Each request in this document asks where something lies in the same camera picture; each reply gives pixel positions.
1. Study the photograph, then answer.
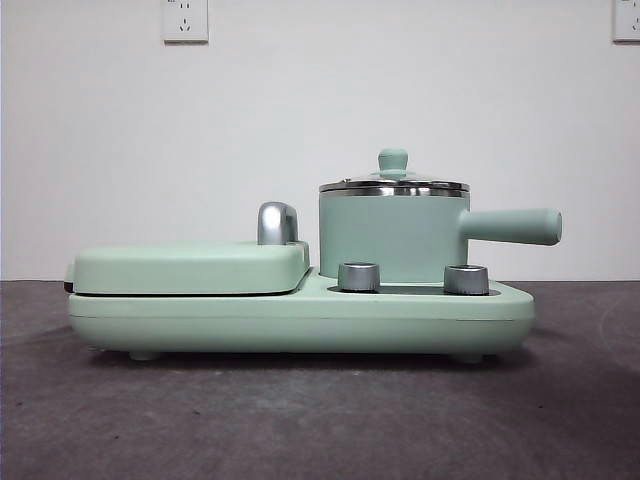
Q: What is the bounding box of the glass pot lid green knob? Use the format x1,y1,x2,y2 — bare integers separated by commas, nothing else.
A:
318,146,464,194

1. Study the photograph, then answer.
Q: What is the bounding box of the silver control knob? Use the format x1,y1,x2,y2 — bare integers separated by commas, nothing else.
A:
443,263,490,295
337,260,381,292

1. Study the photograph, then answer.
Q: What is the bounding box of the mint green breakfast maker base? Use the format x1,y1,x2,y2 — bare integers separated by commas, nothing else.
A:
67,264,535,362

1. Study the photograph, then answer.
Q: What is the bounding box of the mint green grill cover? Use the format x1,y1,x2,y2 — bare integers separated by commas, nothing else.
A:
63,238,312,296

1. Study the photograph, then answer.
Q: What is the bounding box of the chrome grill cover handle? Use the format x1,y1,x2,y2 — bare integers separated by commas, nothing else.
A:
256,200,301,246

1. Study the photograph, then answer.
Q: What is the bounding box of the mint green pot with handle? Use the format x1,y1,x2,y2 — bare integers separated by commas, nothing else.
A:
317,185,564,281

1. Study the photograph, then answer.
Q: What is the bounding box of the white wall socket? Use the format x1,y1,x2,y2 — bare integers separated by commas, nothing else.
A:
160,0,209,45
612,0,640,43

